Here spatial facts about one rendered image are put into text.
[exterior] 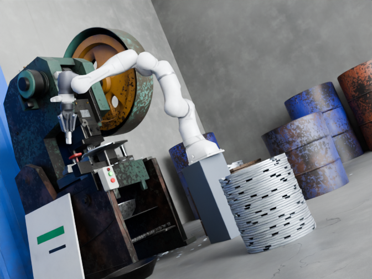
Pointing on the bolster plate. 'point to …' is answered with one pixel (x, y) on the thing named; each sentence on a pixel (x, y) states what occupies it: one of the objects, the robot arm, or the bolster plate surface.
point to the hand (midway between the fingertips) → (68, 138)
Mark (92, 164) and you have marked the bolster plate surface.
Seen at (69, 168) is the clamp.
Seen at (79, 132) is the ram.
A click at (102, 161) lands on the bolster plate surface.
